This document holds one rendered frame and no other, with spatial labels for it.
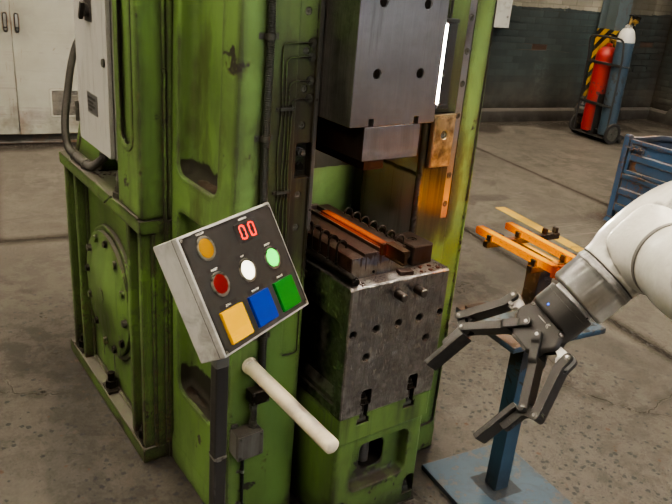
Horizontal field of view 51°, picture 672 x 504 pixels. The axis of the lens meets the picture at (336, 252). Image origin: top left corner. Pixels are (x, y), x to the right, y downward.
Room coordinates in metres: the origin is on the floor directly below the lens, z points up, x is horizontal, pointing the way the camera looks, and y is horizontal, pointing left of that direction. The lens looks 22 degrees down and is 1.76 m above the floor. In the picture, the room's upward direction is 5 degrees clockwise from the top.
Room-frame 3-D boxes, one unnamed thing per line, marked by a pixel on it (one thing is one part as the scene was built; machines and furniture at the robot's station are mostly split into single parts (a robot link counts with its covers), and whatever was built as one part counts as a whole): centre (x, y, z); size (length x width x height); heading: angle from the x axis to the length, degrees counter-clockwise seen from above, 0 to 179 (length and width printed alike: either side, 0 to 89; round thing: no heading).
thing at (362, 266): (2.12, 0.00, 0.96); 0.42 x 0.20 x 0.09; 37
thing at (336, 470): (2.16, -0.04, 0.23); 0.55 x 0.37 x 0.47; 37
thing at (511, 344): (2.14, -0.67, 0.71); 0.40 x 0.30 x 0.02; 119
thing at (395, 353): (2.16, -0.04, 0.69); 0.56 x 0.38 x 0.45; 37
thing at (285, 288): (1.57, 0.11, 1.01); 0.07 x 0.05 x 0.07; 152
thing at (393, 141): (2.12, 0.00, 1.32); 0.42 x 0.20 x 0.10; 37
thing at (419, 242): (2.10, -0.24, 0.95); 0.12 x 0.08 x 0.06; 37
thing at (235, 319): (1.40, 0.21, 1.01); 0.07 x 0.05 x 0.07; 152
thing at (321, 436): (1.67, 0.10, 0.62); 0.44 x 0.05 x 0.05; 37
